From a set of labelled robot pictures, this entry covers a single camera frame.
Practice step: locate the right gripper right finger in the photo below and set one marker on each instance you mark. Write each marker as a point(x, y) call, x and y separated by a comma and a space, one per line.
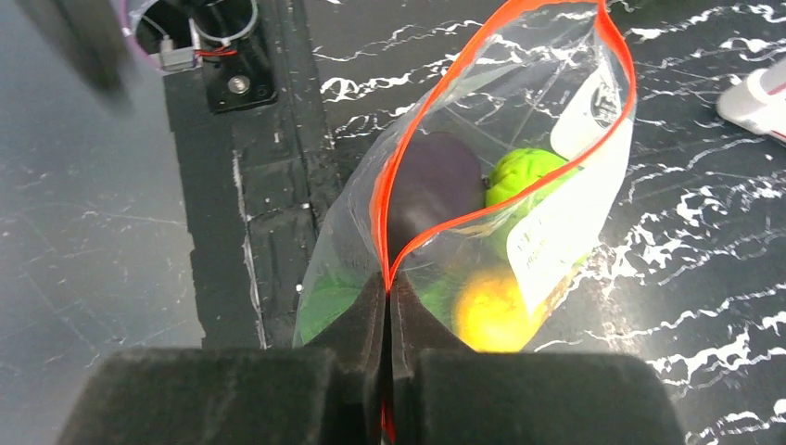
point(445, 393)

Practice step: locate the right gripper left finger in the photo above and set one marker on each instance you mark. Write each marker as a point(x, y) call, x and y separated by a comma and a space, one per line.
point(326, 392)

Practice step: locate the toy yellow corn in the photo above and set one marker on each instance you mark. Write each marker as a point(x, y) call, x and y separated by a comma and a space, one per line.
point(491, 315)

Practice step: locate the toy bok choy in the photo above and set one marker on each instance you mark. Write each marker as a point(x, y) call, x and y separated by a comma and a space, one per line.
point(423, 294)

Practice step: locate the clear zip bag orange zipper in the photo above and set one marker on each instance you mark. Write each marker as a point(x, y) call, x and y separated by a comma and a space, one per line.
point(555, 75)

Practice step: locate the toy purple eggplant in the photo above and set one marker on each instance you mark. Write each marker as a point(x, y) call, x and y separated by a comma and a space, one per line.
point(439, 178)

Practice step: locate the toy green lime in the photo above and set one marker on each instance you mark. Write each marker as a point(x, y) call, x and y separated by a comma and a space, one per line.
point(521, 168)

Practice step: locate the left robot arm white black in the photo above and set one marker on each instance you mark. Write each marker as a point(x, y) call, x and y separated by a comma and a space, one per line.
point(224, 40)

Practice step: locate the black marble pattern mat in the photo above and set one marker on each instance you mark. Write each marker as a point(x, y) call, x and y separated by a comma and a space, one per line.
point(691, 275)

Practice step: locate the white PVC pipe frame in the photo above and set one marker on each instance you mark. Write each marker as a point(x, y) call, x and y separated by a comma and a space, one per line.
point(757, 104)

